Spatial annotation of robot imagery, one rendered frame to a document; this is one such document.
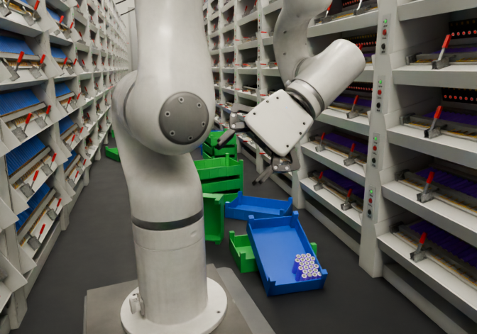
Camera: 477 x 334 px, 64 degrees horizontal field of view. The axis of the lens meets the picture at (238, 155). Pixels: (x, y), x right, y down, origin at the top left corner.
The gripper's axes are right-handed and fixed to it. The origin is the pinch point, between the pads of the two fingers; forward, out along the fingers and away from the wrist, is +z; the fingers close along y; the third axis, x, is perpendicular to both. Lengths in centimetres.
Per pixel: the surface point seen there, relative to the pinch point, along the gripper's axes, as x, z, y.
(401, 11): 29, -75, -1
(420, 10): 22, -73, 3
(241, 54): 220, -120, -80
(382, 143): 49, -51, 25
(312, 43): 95, -91, -24
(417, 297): 53, -22, 66
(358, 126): 63, -57, 17
